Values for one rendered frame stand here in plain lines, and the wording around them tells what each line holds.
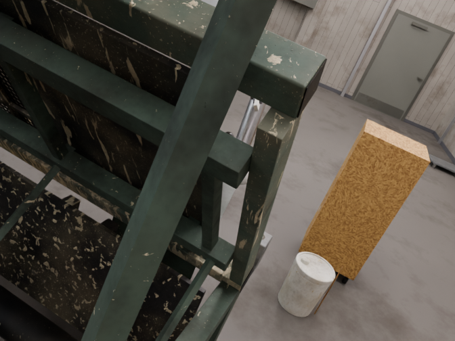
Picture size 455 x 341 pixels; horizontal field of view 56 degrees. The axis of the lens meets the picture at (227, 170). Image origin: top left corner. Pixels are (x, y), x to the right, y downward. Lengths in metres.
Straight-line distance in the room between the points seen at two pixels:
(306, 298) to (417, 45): 8.30
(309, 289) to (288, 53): 2.37
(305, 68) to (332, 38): 9.72
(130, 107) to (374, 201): 2.62
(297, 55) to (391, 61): 9.82
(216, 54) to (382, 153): 2.89
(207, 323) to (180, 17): 1.18
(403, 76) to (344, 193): 7.55
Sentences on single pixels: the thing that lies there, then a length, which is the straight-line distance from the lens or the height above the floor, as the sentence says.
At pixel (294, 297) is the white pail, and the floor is 0.15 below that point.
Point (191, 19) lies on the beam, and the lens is 0.93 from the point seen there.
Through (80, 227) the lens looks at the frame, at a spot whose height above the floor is 0.77.
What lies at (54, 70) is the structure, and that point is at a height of 1.62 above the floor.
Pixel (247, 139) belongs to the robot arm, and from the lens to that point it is 2.51.
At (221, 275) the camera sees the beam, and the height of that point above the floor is 0.83.
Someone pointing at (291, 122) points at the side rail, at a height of 1.77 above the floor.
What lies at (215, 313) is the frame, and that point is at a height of 0.79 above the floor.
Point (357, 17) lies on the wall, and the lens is 10.56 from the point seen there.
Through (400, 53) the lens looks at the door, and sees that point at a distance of 10.68.
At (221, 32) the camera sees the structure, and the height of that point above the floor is 1.95.
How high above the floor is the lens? 2.02
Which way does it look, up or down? 26 degrees down
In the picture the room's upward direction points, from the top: 22 degrees clockwise
